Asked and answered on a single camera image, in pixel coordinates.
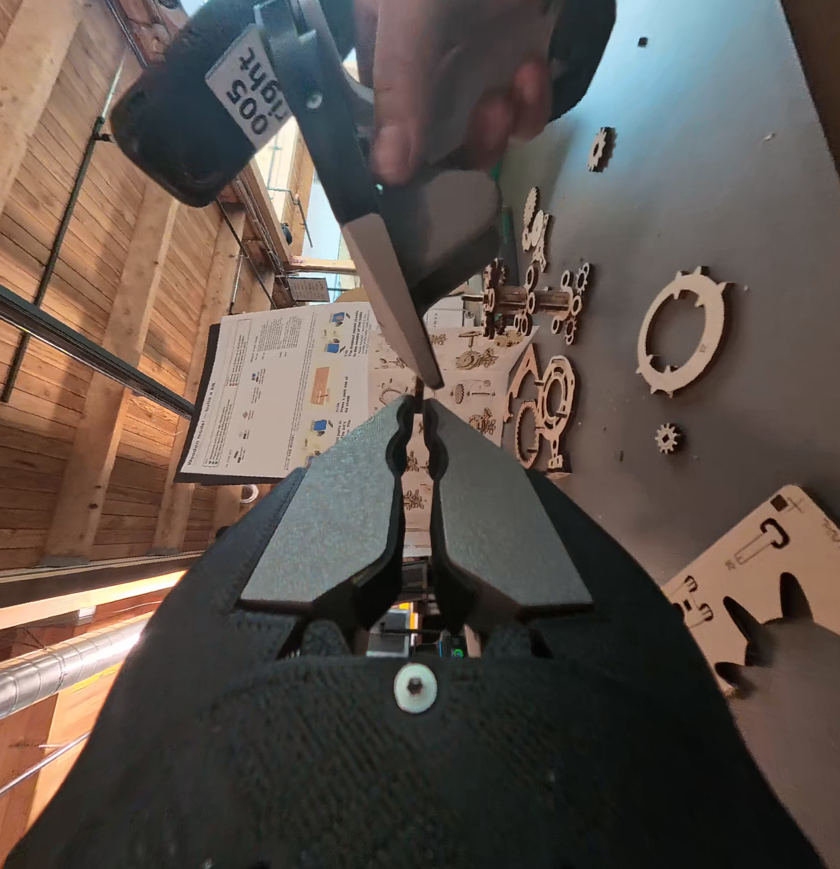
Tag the wooden gear axle assembly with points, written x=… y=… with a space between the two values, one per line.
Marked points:
x=515 y=299

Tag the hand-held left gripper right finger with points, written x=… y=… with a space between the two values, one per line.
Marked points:
x=501 y=536

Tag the black metal pipe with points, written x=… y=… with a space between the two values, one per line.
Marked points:
x=53 y=258

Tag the small wooden gear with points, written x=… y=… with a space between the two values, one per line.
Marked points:
x=678 y=440

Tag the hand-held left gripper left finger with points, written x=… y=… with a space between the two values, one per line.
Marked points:
x=325 y=523

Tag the small hanging sign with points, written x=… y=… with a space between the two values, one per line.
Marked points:
x=308 y=288

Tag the wooden oval frame part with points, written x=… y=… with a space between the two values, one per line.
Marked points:
x=559 y=451

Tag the silver ventilation duct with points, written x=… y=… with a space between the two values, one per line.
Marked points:
x=53 y=665

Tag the wooden gear part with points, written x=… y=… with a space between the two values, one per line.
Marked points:
x=600 y=159

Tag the black steel beam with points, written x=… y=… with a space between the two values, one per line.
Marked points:
x=87 y=343

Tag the person's right forearm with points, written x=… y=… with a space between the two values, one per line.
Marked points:
x=583 y=41

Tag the laser-cut plywood sheet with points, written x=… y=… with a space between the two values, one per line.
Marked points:
x=752 y=584

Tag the printed instruction sheet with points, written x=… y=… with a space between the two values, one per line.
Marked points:
x=277 y=387

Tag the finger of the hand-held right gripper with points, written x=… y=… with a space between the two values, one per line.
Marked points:
x=393 y=299

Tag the wooden cog parts cluster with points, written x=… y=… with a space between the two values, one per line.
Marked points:
x=532 y=231

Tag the person's right hand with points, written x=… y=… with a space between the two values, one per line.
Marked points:
x=447 y=81

